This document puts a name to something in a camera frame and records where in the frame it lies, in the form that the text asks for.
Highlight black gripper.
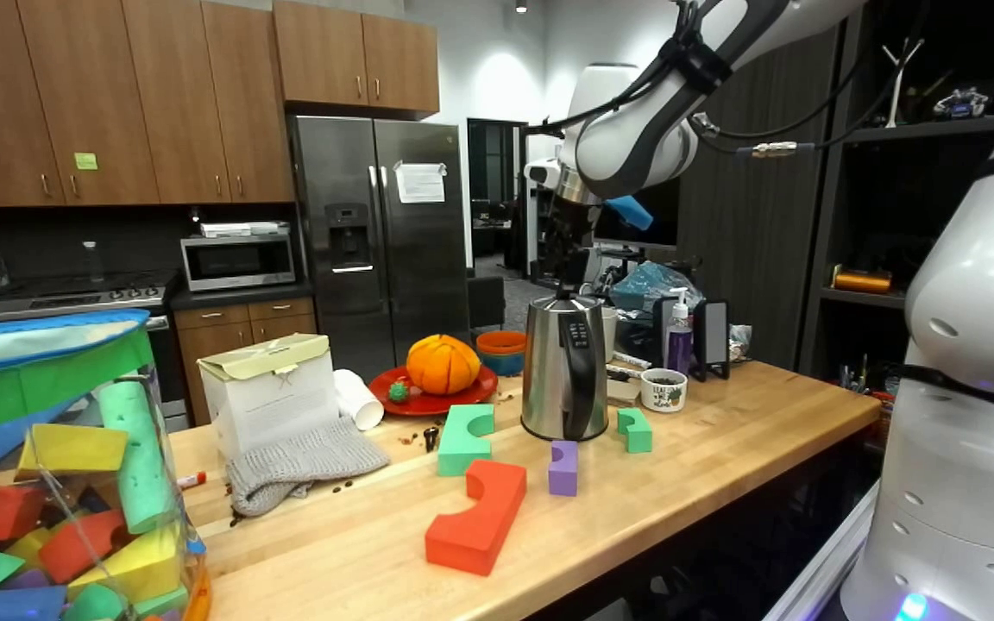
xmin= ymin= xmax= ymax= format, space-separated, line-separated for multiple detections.
xmin=542 ymin=192 xmax=606 ymax=295

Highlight stainless steel electric kettle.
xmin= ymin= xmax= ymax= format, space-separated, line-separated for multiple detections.
xmin=516 ymin=291 xmax=619 ymax=444

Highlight blue plastic bag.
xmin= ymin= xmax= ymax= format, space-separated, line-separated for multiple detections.
xmin=606 ymin=257 xmax=708 ymax=322

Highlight orange bowl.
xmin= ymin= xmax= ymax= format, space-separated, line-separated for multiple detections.
xmin=471 ymin=329 xmax=532 ymax=357

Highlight teal bowl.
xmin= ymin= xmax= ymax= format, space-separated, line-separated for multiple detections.
xmin=481 ymin=349 xmax=527 ymax=380

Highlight clear plastic tub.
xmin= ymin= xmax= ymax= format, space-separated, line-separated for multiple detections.
xmin=604 ymin=349 xmax=654 ymax=407

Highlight purple pump bottle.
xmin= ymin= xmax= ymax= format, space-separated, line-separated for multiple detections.
xmin=665 ymin=287 xmax=697 ymax=376

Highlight white ramekin cup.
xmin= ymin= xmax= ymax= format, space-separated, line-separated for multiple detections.
xmin=637 ymin=364 xmax=690 ymax=413

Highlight orange pumpkin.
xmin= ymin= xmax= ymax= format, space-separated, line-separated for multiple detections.
xmin=405 ymin=331 xmax=488 ymax=397

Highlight black desktop speaker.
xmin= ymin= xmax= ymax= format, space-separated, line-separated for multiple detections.
xmin=697 ymin=300 xmax=735 ymax=384

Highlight small green foam block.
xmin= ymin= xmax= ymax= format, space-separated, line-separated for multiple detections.
xmin=614 ymin=403 xmax=654 ymax=455

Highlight white paper on refrigerator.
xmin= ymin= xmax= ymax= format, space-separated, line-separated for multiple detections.
xmin=394 ymin=159 xmax=448 ymax=208

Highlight red plate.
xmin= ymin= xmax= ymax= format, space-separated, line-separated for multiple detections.
xmin=367 ymin=361 xmax=500 ymax=422

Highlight stainless steel refrigerator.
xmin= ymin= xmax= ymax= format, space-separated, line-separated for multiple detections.
xmin=286 ymin=109 xmax=471 ymax=384

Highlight purple foam block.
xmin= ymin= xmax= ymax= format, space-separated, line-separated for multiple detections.
xmin=545 ymin=438 xmax=582 ymax=500

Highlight large light green foam block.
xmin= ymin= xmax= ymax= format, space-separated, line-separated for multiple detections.
xmin=436 ymin=399 xmax=500 ymax=479

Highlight white paper roll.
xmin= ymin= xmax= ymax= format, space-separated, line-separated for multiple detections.
xmin=332 ymin=364 xmax=387 ymax=433

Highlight red foam block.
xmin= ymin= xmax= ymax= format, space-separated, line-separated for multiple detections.
xmin=421 ymin=458 xmax=532 ymax=581

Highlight orange item on shelf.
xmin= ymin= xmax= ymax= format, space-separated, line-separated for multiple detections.
xmin=833 ymin=264 xmax=896 ymax=292

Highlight dark shelving unit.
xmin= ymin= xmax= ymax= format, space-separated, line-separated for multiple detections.
xmin=799 ymin=0 xmax=994 ymax=394

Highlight white box with pale lid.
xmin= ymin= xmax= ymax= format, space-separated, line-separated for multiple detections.
xmin=196 ymin=331 xmax=345 ymax=463

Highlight gray cloth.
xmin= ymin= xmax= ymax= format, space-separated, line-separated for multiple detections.
xmin=223 ymin=413 xmax=394 ymax=518

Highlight white tray on microwave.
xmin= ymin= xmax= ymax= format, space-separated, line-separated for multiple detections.
xmin=196 ymin=216 xmax=293 ymax=240

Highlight silver microwave oven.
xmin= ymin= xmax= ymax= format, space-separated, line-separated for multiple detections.
xmin=176 ymin=232 xmax=301 ymax=295

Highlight brown wooden base cabinet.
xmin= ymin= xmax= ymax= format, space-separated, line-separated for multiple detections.
xmin=170 ymin=292 xmax=322 ymax=428

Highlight black kitchen stove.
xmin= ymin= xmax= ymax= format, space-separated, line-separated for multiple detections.
xmin=0 ymin=274 xmax=170 ymax=336

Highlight clear bin of foam blocks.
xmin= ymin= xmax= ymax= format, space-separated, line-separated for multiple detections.
xmin=0 ymin=307 xmax=214 ymax=621

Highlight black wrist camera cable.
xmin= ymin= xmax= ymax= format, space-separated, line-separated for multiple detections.
xmin=524 ymin=27 xmax=871 ymax=159

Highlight brown wooden wall cabinets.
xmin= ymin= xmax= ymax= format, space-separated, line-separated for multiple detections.
xmin=0 ymin=0 xmax=440 ymax=211

